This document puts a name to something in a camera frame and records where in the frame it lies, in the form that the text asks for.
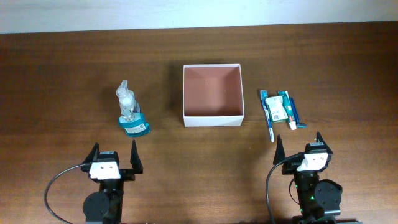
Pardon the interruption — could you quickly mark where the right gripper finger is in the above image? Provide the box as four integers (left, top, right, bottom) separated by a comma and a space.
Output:
273, 135, 286, 165
316, 132, 331, 152

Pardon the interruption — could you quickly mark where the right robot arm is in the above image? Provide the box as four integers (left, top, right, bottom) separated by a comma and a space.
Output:
266, 132, 360, 224

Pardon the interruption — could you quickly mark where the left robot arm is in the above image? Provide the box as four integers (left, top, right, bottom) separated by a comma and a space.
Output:
81, 141, 143, 224

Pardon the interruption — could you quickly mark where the green white soap bar pack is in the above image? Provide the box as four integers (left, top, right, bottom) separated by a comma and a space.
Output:
266, 96, 288, 123

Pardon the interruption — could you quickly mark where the green toothpaste tube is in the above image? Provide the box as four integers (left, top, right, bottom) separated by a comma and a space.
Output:
278, 91, 297, 130

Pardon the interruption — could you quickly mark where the blue disposable razor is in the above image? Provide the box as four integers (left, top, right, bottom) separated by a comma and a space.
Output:
289, 97, 308, 129

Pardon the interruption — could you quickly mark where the blue white toothbrush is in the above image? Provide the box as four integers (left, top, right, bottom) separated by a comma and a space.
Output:
260, 90, 274, 142

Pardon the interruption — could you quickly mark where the teal mouthwash bottle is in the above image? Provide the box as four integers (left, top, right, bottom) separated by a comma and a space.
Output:
118, 113, 150, 137

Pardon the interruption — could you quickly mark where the pink cardboard box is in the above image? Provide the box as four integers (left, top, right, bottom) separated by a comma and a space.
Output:
182, 64, 245, 127

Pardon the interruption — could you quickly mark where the clear pump soap bottle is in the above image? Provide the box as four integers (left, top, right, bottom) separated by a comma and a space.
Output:
116, 80, 141, 121

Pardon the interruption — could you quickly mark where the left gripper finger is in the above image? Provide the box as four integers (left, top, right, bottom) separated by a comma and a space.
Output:
130, 139, 142, 170
83, 142, 100, 164

